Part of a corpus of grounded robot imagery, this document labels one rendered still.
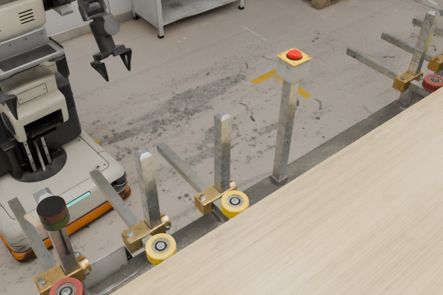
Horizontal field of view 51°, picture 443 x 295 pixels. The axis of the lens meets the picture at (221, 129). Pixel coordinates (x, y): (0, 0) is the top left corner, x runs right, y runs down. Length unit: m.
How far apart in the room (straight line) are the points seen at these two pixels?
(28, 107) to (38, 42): 0.27
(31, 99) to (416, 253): 1.47
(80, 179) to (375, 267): 1.51
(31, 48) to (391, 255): 1.38
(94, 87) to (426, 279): 2.65
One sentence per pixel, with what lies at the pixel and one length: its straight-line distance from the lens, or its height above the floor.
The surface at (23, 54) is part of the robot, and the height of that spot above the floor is 1.04.
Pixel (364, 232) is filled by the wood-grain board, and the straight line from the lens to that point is 1.34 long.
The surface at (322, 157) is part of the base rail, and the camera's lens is 1.80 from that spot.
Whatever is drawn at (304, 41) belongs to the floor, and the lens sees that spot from 3.91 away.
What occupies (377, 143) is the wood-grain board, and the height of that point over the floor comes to 0.90.
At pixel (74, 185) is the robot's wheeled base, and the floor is 0.28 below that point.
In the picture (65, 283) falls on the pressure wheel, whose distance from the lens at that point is 1.25.
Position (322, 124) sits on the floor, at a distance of 3.06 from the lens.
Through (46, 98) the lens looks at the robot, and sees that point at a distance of 1.98.
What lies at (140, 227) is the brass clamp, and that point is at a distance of 1.36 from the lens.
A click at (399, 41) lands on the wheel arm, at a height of 0.85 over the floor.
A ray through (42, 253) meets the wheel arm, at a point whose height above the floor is 0.86.
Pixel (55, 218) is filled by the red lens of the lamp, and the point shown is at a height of 1.15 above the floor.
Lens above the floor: 1.93
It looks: 41 degrees down
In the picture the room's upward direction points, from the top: straight up
